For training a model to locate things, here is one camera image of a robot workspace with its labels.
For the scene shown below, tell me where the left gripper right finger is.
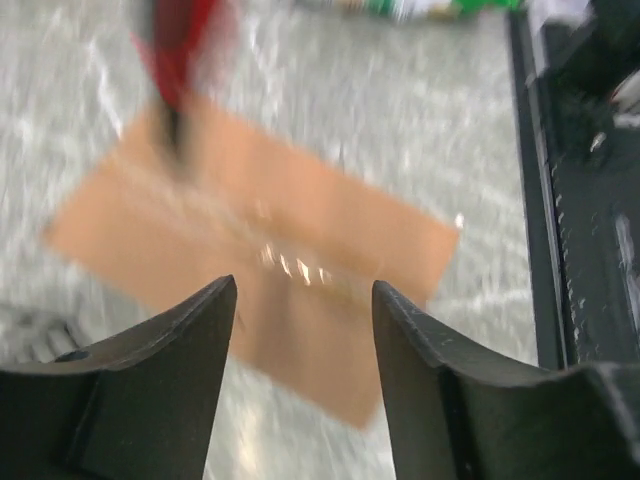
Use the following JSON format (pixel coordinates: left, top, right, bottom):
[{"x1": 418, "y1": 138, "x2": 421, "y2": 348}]
[{"x1": 372, "y1": 281, "x2": 639, "y2": 479}]

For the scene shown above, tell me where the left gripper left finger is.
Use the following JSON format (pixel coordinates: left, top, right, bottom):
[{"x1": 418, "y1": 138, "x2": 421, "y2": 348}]
[{"x1": 1, "y1": 275, "x2": 237, "y2": 479}]

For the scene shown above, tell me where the brown cardboard express box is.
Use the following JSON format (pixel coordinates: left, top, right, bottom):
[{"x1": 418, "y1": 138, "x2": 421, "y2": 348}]
[{"x1": 44, "y1": 99, "x2": 458, "y2": 429}]

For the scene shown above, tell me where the red black utility knife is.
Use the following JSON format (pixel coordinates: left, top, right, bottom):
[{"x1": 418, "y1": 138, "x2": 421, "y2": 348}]
[{"x1": 133, "y1": 0, "x2": 235, "y2": 174}]

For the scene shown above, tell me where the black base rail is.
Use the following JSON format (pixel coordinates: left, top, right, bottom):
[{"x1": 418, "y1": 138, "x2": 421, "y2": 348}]
[{"x1": 508, "y1": 1, "x2": 639, "y2": 369}]

